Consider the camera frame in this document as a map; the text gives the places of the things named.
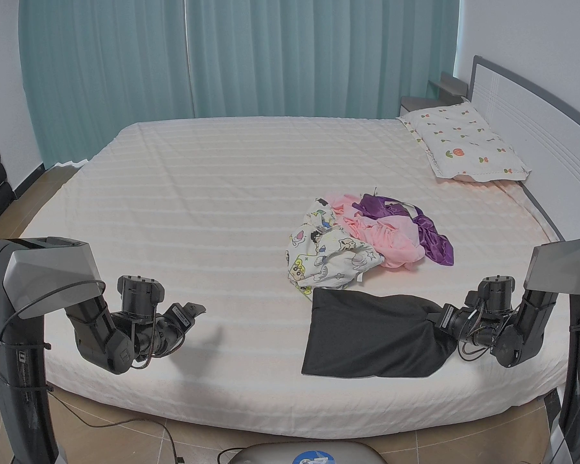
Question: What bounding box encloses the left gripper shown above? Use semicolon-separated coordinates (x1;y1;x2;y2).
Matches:
152;302;208;356

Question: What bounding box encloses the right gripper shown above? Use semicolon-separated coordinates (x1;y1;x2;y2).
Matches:
437;303;475;343

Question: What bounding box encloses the black T-shirt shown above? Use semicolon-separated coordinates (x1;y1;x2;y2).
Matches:
301;288;457;380

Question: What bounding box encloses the bed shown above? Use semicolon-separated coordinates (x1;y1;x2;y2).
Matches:
43;55;580;439

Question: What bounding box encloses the pink garment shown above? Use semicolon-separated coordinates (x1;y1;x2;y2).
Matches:
325;192;425;272

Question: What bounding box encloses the purple garment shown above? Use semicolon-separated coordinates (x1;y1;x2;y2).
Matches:
352;192;455;267

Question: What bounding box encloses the white printed pyjama garment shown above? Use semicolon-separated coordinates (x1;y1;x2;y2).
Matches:
285;197;385;301

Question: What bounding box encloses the white printed pillow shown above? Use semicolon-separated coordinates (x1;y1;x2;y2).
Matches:
397;102;532;182

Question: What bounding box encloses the grey white bedside table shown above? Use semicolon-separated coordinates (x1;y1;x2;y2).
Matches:
400;72;469;115

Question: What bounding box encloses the black cable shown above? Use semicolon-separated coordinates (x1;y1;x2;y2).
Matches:
0;281;106;356
53;394;242;464

